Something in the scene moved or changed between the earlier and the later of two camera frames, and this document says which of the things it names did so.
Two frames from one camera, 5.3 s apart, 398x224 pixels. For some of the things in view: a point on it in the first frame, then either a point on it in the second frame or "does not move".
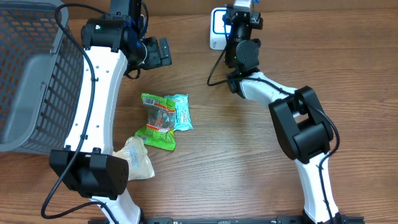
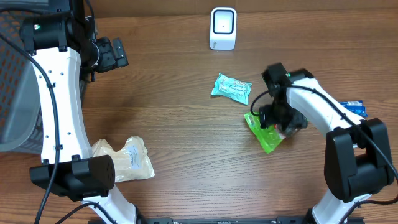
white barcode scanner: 218,30 does not move
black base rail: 223,219 does not move
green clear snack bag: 160,129 to 268,138
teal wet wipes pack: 183,117 to 234,88
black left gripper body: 153,58 to 106,58
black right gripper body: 237,25 to 283,113
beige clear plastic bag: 134,150 does not move
